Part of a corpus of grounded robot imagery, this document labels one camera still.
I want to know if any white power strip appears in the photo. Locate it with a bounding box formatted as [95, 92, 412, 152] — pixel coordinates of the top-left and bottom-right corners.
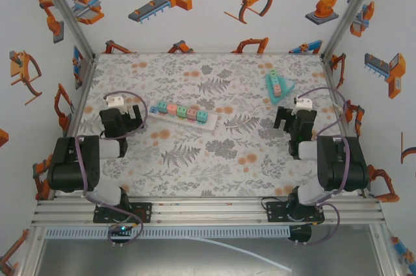
[148, 102, 219, 132]

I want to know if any floral table cloth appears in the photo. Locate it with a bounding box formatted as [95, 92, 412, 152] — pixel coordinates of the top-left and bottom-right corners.
[69, 52, 362, 198]

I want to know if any teal tray with blocks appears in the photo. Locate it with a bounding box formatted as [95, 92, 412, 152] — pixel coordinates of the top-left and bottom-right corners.
[263, 68, 296, 106]

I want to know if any black control board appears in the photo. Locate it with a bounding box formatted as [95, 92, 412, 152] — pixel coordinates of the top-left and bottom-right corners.
[287, 225, 312, 246]
[108, 223, 135, 242]

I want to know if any white plastic tube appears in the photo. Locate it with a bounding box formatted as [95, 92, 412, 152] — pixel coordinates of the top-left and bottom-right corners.
[190, 236, 293, 273]

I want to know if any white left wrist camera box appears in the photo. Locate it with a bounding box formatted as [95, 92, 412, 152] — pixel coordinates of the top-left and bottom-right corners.
[103, 94, 127, 109]

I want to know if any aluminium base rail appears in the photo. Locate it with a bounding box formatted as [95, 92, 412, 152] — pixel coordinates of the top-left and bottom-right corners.
[31, 196, 386, 229]

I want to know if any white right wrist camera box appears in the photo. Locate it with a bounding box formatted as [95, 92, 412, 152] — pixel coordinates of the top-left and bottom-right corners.
[294, 95, 313, 110]

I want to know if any aluminium side rail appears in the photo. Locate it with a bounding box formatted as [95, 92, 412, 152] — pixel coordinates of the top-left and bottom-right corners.
[63, 53, 98, 140]
[320, 53, 369, 199]

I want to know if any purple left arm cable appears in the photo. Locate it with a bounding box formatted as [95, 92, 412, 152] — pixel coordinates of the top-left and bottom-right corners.
[75, 90, 149, 248]

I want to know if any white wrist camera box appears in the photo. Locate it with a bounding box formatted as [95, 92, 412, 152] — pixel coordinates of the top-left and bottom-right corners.
[103, 94, 127, 109]
[294, 95, 313, 110]

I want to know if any aluminium frame leg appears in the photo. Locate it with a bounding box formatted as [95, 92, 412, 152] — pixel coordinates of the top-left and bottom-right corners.
[19, 226, 46, 276]
[370, 223, 402, 276]

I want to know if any aluminium frame post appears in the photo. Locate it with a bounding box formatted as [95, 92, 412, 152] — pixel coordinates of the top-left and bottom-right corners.
[320, 0, 387, 60]
[32, 0, 97, 60]

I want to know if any grey slotted cable duct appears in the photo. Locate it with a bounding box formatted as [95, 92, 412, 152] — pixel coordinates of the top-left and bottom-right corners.
[44, 226, 292, 240]

